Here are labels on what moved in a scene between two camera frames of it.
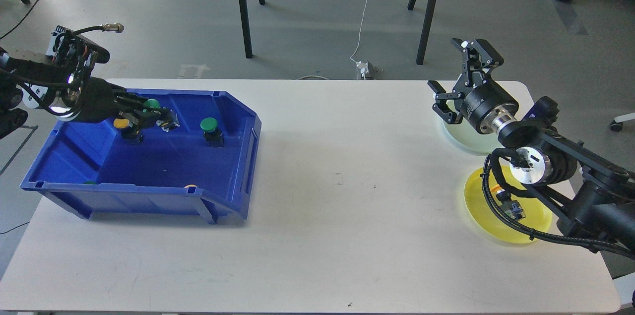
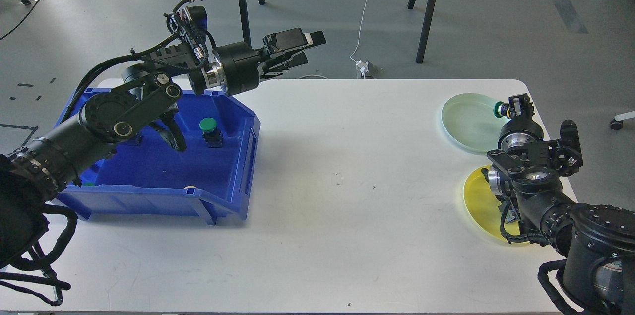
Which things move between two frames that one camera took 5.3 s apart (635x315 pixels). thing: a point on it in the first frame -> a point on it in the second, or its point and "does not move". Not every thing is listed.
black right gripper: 486,106 -> 518,132
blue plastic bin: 204,167 does not move
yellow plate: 538,213 does not move
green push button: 213,135 does not move
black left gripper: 98,103 -> 239,62
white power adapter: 364,68 does not move
